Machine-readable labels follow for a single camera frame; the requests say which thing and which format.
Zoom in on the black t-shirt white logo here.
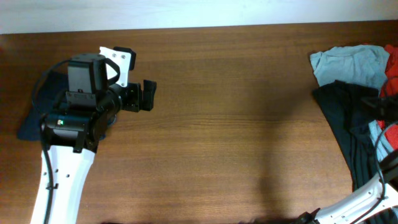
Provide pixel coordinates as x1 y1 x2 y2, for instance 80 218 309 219
312 80 398 224

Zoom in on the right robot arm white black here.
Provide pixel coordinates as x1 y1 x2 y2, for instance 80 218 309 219
292 94 397 224

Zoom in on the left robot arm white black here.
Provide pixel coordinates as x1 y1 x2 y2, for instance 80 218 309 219
30 47 157 223

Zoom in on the red garment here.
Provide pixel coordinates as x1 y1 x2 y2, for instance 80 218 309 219
362 43 398 151

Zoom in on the light grey-blue t-shirt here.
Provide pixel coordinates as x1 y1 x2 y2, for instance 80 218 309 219
309 44 396 162

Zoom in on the folded navy blue garment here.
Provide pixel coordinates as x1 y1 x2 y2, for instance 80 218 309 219
16 70 121 143

